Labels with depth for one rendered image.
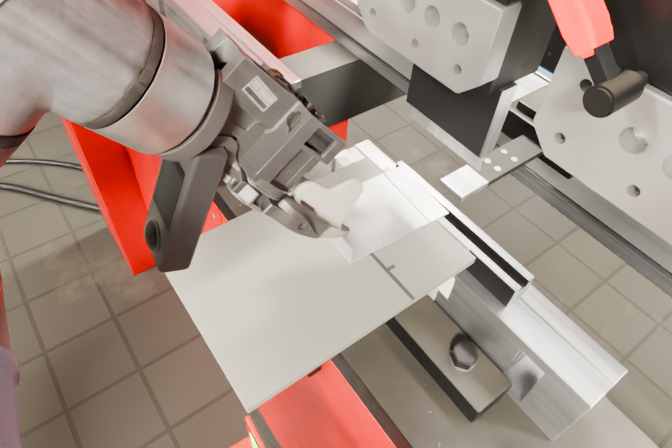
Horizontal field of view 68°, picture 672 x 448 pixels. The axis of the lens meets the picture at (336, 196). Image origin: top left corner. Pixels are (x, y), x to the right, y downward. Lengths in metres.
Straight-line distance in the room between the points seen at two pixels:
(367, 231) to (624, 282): 1.56
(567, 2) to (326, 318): 0.31
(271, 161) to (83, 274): 1.52
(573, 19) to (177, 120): 0.21
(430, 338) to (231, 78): 0.37
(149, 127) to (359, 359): 0.39
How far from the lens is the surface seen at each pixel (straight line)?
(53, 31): 0.25
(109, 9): 0.27
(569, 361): 0.54
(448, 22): 0.41
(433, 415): 0.58
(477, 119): 0.46
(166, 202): 0.37
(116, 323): 1.70
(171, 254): 0.39
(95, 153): 1.40
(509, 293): 0.53
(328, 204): 0.42
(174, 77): 0.28
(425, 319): 0.59
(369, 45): 0.95
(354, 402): 0.64
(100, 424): 1.58
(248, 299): 0.48
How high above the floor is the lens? 1.41
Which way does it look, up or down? 47 degrees down
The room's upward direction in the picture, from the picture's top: 5 degrees clockwise
